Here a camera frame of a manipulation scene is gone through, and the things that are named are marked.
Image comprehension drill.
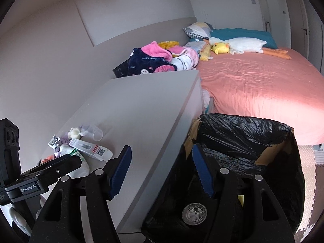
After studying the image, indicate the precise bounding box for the white door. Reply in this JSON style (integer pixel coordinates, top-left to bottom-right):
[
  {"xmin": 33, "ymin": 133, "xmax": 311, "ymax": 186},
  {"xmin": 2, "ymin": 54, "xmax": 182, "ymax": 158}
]
[{"xmin": 263, "ymin": 0, "xmax": 311, "ymax": 60}]

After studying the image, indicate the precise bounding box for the white cotton knot toy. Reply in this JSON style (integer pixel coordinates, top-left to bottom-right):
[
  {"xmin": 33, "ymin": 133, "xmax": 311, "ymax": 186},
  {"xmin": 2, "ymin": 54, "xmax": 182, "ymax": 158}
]
[{"xmin": 68, "ymin": 127, "xmax": 81, "ymax": 139}]

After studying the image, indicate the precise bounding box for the foil cup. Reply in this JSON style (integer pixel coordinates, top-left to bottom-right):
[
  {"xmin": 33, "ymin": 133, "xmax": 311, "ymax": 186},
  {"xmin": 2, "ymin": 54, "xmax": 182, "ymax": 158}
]
[{"xmin": 182, "ymin": 203, "xmax": 207, "ymax": 226}]

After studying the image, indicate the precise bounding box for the black wall socket panel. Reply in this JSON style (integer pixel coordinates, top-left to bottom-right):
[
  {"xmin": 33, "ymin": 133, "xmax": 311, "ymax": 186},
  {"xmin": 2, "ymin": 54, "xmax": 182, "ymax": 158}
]
[{"xmin": 113, "ymin": 59, "xmax": 130, "ymax": 78}]

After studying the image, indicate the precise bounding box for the navy pink clothes pile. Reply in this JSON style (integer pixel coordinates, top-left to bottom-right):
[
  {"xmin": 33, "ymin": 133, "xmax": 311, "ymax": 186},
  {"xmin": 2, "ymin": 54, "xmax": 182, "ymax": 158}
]
[{"xmin": 127, "ymin": 41, "xmax": 199, "ymax": 76}]

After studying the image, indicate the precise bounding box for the yellow long plush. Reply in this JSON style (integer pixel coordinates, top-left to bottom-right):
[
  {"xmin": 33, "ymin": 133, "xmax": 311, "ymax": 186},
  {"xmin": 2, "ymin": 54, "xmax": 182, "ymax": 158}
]
[{"xmin": 199, "ymin": 44, "xmax": 213, "ymax": 61}]

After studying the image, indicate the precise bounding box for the silver snack wrapper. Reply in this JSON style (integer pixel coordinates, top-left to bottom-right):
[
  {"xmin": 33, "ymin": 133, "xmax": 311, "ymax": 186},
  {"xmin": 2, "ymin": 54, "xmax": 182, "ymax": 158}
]
[{"xmin": 48, "ymin": 135, "xmax": 62, "ymax": 152}]

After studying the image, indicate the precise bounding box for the purple plastic bag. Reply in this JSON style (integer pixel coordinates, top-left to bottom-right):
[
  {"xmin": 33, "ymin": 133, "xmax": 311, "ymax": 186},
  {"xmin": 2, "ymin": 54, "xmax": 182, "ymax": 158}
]
[{"xmin": 54, "ymin": 126, "xmax": 84, "ymax": 157}]

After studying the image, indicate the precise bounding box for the pink bed sheet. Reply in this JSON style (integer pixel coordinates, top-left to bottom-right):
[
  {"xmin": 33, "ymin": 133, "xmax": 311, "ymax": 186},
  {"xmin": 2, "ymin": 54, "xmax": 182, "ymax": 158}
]
[{"xmin": 197, "ymin": 49, "xmax": 323, "ymax": 145}]

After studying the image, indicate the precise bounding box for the clear plastic case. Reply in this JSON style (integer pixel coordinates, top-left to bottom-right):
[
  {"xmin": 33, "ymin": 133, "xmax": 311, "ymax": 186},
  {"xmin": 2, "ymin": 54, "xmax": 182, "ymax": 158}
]
[{"xmin": 81, "ymin": 125, "xmax": 104, "ymax": 142}]

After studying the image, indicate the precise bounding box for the white thermometer box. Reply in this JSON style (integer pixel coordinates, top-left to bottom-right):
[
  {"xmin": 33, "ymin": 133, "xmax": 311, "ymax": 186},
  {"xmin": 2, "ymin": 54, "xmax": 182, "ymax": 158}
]
[{"xmin": 69, "ymin": 138, "xmax": 113, "ymax": 162}]

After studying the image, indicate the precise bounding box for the yellow snack wrapper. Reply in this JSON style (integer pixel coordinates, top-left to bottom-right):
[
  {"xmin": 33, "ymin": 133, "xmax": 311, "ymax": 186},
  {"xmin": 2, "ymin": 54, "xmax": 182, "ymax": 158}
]
[{"xmin": 237, "ymin": 195, "xmax": 244, "ymax": 207}]

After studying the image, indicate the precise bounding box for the foam floor mat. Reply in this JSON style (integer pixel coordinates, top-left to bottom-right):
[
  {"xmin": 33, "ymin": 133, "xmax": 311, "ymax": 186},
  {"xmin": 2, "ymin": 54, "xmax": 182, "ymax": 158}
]
[{"xmin": 294, "ymin": 144, "xmax": 323, "ymax": 242}]

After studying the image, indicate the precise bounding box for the orange bottle cap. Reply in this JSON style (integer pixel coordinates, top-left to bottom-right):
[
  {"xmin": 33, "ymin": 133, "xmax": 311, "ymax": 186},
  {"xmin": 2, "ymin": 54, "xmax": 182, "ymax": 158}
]
[{"xmin": 40, "ymin": 155, "xmax": 55, "ymax": 164}]

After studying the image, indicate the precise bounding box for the yellow duck plush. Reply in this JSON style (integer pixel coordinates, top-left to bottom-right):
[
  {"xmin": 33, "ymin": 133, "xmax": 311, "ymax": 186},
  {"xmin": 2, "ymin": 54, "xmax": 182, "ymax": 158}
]
[{"xmin": 211, "ymin": 42, "xmax": 230, "ymax": 55}]

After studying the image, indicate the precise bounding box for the black lined trash box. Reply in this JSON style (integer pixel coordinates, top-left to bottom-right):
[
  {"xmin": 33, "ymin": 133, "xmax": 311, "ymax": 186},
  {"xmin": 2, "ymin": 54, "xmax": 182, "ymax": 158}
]
[{"xmin": 141, "ymin": 114, "xmax": 305, "ymax": 242}]

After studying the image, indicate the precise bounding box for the white AD milk bottle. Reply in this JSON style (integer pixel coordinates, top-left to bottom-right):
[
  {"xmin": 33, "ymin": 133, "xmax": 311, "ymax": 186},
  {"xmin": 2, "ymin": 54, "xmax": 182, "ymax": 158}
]
[{"xmin": 60, "ymin": 144, "xmax": 90, "ymax": 179}]

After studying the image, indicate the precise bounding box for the white goose plush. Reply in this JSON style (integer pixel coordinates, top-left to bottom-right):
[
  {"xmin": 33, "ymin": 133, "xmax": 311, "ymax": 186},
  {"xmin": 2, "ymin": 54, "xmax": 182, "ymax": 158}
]
[{"xmin": 204, "ymin": 37, "xmax": 291, "ymax": 60}]

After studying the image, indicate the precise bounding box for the patterned pillow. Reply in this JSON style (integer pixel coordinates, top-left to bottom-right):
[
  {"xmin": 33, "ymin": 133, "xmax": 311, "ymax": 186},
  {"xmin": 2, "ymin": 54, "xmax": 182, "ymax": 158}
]
[{"xmin": 183, "ymin": 22, "xmax": 214, "ymax": 39}]

